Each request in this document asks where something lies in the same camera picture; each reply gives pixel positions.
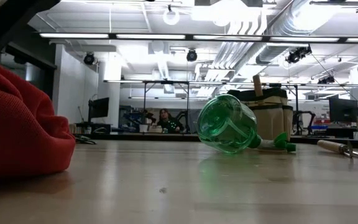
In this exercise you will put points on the green plastic spray bottle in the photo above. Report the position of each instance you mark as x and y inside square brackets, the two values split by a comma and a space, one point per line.
[225, 124]

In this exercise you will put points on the beige green-trimmed gardening bag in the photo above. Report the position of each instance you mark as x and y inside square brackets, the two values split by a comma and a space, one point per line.
[270, 119]

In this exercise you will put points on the black background robot arm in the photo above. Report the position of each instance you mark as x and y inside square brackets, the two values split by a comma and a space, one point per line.
[304, 113]
[141, 117]
[185, 116]

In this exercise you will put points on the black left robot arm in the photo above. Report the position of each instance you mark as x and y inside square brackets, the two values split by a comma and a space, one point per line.
[8, 18]

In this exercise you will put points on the red knit gardening glove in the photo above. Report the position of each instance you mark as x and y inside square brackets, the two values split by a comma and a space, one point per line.
[17, 124]

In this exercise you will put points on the person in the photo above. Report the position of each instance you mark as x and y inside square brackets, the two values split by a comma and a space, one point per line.
[169, 124]

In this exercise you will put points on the white cup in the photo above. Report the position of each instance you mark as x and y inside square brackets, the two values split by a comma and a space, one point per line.
[143, 128]

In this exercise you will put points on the black ceiling spotlight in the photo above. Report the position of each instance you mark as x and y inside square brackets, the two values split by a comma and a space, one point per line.
[191, 55]
[89, 58]

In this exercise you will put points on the black computer monitor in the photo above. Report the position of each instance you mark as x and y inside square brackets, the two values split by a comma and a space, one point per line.
[343, 109]
[98, 109]

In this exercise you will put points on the dark background desk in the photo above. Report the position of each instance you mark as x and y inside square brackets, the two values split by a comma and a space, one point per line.
[346, 130]
[98, 127]

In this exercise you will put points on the round white ceiling lamp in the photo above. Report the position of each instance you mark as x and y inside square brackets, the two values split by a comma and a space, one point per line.
[171, 24]

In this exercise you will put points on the black metal workstation frame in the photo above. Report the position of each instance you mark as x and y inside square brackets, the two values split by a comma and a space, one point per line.
[166, 82]

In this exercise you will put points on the black aluminium table frame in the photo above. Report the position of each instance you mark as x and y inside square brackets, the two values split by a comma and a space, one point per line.
[120, 136]

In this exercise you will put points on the long fluorescent light rail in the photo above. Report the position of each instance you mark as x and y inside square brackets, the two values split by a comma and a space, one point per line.
[73, 35]

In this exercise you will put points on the black ceiling mounted camera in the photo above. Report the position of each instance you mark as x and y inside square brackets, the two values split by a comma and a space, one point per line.
[297, 54]

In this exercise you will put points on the small black ceiling camera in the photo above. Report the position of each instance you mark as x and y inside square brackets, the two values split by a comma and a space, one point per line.
[326, 80]

